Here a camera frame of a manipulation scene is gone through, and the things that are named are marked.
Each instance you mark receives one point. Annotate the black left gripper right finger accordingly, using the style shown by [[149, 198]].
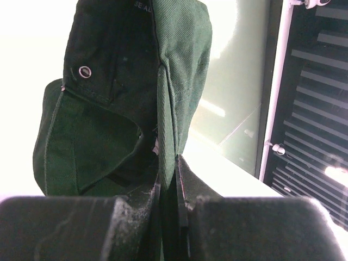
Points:
[[212, 227]]

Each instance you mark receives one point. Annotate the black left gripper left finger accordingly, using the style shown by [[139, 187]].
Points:
[[122, 227]]

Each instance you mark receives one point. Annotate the dark green cap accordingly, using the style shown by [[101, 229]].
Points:
[[134, 72]]

